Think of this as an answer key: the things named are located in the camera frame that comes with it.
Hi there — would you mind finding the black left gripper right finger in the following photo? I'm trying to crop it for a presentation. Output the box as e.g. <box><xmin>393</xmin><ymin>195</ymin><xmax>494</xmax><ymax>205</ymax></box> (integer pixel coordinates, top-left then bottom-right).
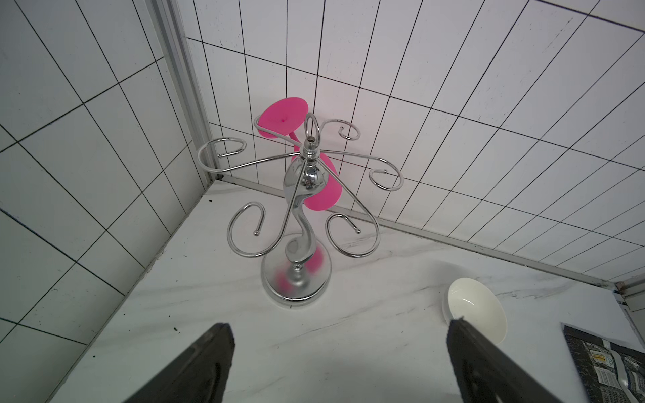
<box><xmin>447</xmin><ymin>318</ymin><xmax>559</xmax><ymax>402</ymax></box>

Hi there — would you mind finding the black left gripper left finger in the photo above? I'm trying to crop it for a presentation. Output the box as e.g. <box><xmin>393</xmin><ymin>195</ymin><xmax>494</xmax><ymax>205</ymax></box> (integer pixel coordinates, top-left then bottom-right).
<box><xmin>127</xmin><ymin>322</ymin><xmax>235</xmax><ymax>402</ymax></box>

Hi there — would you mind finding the white bowl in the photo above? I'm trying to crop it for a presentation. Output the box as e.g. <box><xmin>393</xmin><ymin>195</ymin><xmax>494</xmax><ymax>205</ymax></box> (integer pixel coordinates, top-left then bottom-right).
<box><xmin>442</xmin><ymin>278</ymin><xmax>508</xmax><ymax>345</ymax></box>

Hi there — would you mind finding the black snack bag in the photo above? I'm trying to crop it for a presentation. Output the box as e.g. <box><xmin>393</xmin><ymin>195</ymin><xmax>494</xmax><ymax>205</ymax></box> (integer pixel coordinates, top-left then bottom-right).
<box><xmin>562</xmin><ymin>324</ymin><xmax>644</xmax><ymax>403</ymax></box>

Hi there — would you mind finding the chrome cup holder stand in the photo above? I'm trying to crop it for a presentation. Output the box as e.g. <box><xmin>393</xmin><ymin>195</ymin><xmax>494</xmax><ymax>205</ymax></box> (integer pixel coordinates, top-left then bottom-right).
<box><xmin>197</xmin><ymin>113</ymin><xmax>404</xmax><ymax>308</ymax></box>

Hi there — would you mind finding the pink cup lower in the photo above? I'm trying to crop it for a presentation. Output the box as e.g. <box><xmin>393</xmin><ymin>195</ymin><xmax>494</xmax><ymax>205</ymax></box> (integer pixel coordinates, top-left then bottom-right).
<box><xmin>283</xmin><ymin>153</ymin><xmax>343</xmax><ymax>211</ymax></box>

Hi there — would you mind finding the pink cup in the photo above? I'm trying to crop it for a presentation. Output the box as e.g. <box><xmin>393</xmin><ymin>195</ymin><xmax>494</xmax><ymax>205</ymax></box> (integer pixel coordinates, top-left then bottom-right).
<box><xmin>283</xmin><ymin>153</ymin><xmax>343</xmax><ymax>211</ymax></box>
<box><xmin>258</xmin><ymin>97</ymin><xmax>308</xmax><ymax>141</ymax></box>

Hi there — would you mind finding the pink cup upper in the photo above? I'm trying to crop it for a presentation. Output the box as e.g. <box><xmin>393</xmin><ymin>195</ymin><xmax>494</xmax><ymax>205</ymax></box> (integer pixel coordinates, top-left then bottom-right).
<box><xmin>258</xmin><ymin>97</ymin><xmax>308</xmax><ymax>141</ymax></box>

